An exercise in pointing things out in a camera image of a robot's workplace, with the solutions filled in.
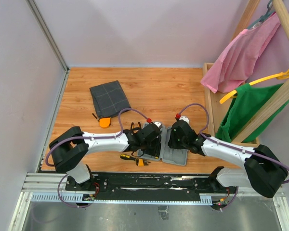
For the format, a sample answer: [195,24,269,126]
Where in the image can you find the orange black pliers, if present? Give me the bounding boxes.
[130,122,142,131]

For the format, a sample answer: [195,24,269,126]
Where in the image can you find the grey plastic tool case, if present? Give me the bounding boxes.
[136,123,188,166]

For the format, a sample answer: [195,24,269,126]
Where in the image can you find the black yellow thick screwdriver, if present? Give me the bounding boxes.
[120,154,139,161]

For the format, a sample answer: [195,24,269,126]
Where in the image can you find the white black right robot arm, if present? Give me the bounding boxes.
[168,120,288,198]

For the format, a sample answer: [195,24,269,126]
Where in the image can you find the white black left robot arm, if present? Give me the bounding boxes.
[45,122,162,191]

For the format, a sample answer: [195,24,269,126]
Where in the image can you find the orange black hex key set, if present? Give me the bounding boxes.
[136,158,150,167]

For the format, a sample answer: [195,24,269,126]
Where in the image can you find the orange tape measure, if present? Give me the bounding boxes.
[99,117,111,128]

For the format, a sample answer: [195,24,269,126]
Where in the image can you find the dark grey checked cloth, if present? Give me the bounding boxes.
[90,80,131,119]

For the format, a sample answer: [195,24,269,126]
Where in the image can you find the green shirt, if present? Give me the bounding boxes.
[215,84,282,142]

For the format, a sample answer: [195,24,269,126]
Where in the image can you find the pink shirt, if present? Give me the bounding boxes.
[201,13,281,93]

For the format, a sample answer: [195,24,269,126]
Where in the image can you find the yellow clothes hanger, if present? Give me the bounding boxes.
[219,54,289,104]

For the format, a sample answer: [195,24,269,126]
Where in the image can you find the teal clothes hanger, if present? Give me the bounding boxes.
[247,0,275,29]

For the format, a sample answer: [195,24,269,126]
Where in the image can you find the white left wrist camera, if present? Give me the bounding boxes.
[153,121,163,129]

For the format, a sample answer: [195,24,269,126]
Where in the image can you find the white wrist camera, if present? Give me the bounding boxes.
[153,121,163,129]
[179,116,190,124]

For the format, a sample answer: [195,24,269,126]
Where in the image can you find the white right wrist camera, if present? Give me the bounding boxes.
[179,116,190,124]

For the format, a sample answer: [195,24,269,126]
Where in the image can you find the wooden clothes rack frame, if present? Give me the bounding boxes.
[204,0,289,147]

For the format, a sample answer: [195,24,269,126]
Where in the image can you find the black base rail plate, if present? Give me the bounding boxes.
[65,172,235,202]

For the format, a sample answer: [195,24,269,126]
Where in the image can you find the aluminium frame rail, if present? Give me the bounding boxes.
[19,172,287,205]

